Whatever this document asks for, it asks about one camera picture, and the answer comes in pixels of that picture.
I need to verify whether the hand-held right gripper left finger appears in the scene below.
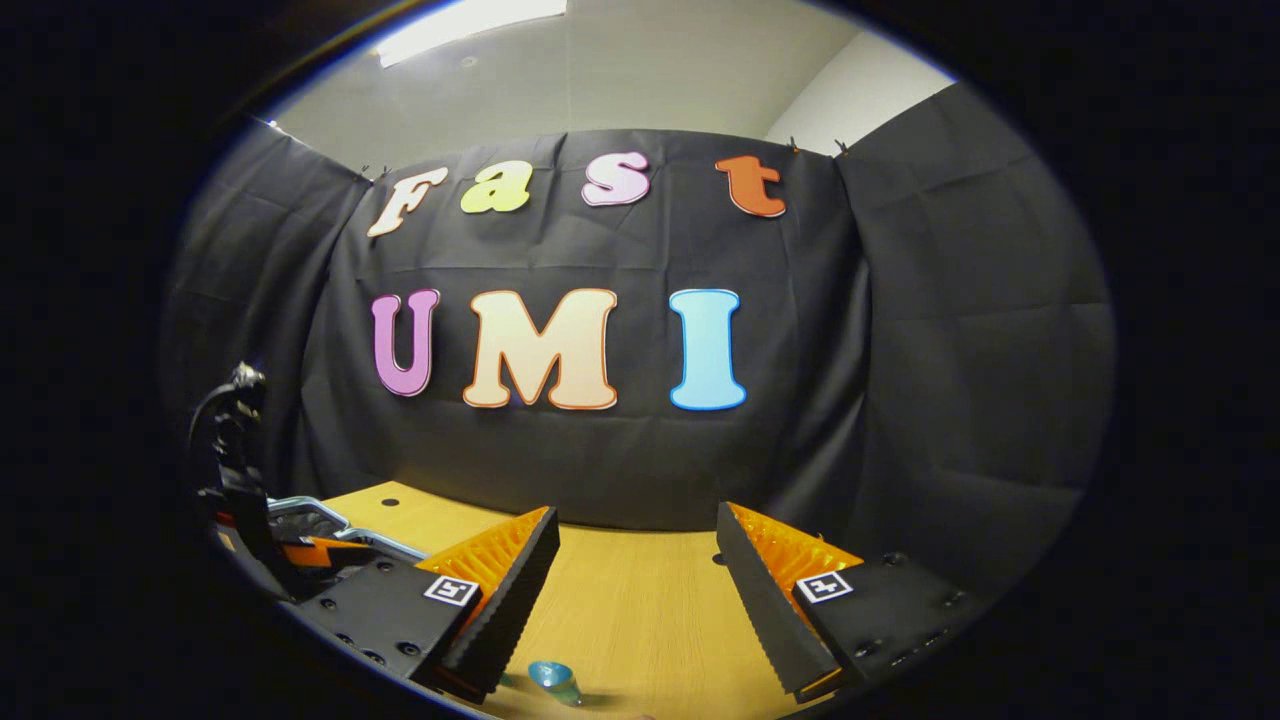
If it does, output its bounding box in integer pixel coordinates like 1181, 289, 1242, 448
283, 506, 561, 704

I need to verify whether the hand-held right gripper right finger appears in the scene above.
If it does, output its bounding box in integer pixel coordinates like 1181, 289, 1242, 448
715, 501, 993, 703

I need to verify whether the light blue suitcase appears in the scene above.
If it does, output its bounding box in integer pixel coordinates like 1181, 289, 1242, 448
262, 494, 433, 576

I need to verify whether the clear blue bottle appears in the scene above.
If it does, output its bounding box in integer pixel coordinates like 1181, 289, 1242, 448
527, 659, 584, 708

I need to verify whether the black backdrop cloth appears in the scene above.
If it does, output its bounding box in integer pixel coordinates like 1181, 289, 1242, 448
160, 85, 1116, 601

